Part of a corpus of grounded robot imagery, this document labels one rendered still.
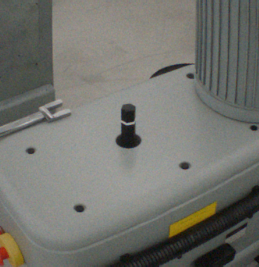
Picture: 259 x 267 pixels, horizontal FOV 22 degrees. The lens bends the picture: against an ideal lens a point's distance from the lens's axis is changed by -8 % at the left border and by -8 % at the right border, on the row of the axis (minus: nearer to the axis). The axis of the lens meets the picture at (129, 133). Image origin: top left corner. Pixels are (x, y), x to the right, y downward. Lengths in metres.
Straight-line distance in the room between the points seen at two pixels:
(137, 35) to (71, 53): 0.53
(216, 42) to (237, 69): 0.05
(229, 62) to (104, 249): 0.34
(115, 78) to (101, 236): 3.67
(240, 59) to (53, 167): 0.32
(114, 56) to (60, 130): 3.74
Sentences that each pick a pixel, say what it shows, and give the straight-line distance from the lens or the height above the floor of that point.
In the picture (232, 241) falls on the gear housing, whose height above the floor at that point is 1.67.
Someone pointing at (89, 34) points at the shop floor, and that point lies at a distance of 5.09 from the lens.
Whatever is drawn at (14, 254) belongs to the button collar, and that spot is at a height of 1.78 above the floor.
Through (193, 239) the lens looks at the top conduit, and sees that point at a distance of 1.01.
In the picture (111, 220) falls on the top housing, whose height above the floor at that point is 1.88.
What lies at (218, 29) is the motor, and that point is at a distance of 1.02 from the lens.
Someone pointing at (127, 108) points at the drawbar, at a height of 1.95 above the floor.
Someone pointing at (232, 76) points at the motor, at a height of 1.97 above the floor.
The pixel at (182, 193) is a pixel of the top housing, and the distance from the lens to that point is 0.98.
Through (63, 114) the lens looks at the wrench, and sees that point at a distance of 1.09.
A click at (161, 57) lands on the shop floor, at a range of 4.80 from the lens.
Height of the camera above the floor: 2.54
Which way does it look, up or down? 38 degrees down
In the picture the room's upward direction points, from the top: straight up
